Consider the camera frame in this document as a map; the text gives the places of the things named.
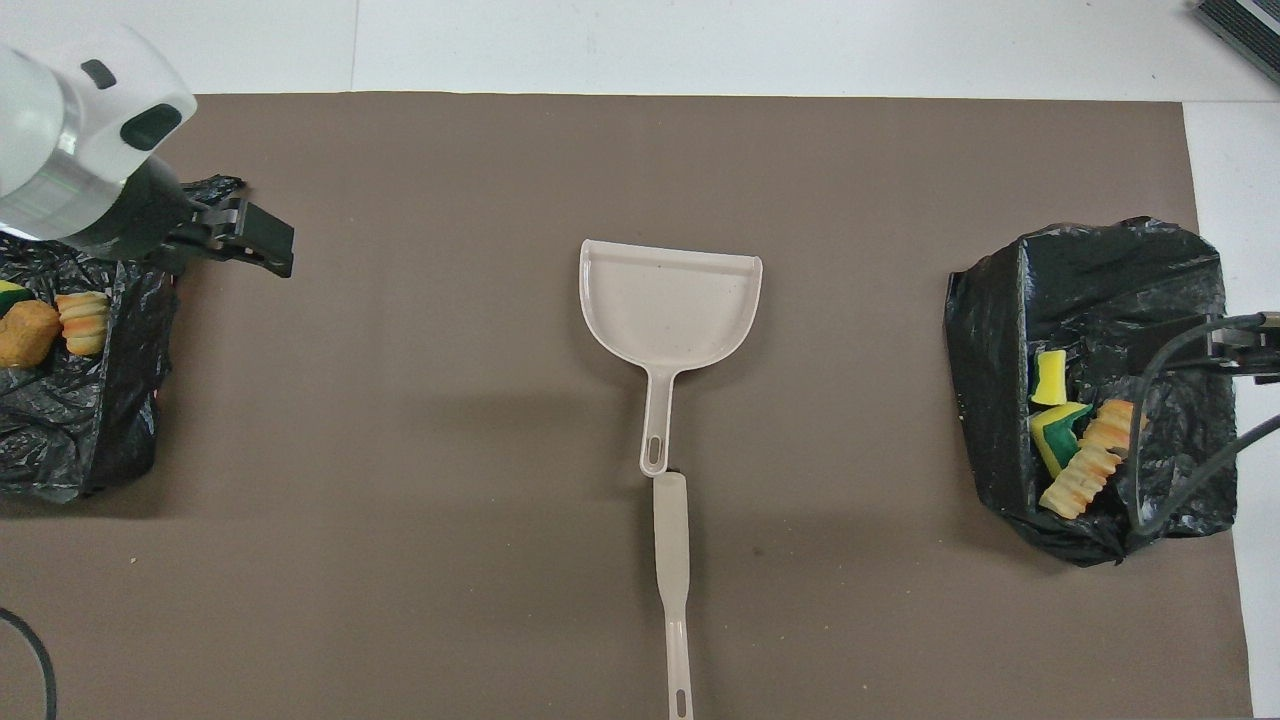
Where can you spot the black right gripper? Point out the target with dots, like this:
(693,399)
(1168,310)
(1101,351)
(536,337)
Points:
(1250,352)

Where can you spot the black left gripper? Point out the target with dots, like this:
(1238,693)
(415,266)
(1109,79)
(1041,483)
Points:
(150,222)

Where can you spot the orange croissant toy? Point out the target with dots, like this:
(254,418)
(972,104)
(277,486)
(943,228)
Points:
(1116,424)

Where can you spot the pale beige foam chunk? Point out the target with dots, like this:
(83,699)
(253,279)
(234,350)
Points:
(1078,482)
(85,322)

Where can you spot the yellow green sponge piece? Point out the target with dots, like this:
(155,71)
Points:
(10,292)
(1050,378)
(1056,436)

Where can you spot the brown bread roll toy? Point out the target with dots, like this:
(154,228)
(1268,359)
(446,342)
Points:
(25,334)

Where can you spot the beige plastic dustpan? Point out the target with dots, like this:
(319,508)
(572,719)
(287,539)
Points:
(665,310)

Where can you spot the beige hand brush black bristles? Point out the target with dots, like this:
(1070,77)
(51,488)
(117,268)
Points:
(672,560)

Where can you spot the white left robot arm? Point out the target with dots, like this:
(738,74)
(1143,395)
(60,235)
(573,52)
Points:
(70,130)

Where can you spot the black bag-lined trash bin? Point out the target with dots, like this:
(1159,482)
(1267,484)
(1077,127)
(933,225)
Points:
(1100,280)

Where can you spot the right black bag bin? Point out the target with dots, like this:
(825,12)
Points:
(80,420)

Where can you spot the brown table mat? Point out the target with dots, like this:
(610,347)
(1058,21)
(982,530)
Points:
(400,450)

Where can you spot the dark grey ribbed device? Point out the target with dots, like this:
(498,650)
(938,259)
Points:
(1245,22)

